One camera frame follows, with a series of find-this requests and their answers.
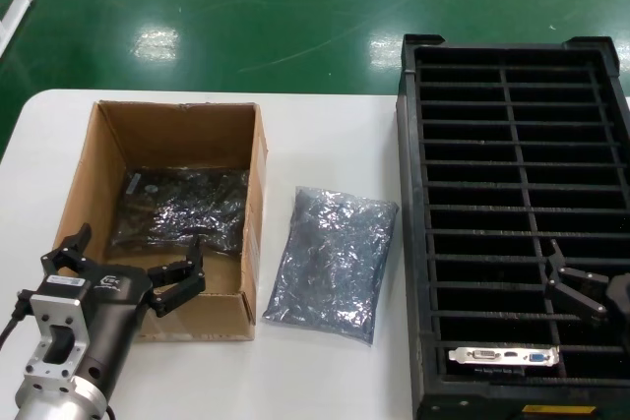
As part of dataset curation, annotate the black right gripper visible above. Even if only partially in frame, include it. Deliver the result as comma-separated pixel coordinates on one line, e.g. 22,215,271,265
542,238,630,327

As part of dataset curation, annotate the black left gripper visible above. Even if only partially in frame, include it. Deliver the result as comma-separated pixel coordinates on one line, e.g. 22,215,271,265
40,221,208,394

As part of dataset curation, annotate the silver antistatic bag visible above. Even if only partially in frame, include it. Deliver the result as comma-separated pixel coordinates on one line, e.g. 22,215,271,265
260,185,400,344

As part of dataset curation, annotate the brown cardboard box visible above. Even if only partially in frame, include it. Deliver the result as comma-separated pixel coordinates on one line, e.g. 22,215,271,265
52,99,271,342

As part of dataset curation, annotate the black slotted container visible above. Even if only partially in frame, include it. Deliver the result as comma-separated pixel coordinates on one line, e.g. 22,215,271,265
396,33,630,420

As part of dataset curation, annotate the white pipe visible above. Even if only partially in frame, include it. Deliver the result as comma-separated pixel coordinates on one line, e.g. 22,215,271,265
0,0,36,60

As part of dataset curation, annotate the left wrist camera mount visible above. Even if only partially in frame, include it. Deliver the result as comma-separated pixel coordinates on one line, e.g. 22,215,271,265
23,274,94,383

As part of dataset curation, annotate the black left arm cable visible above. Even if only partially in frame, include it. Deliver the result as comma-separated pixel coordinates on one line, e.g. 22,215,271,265
0,289,33,357

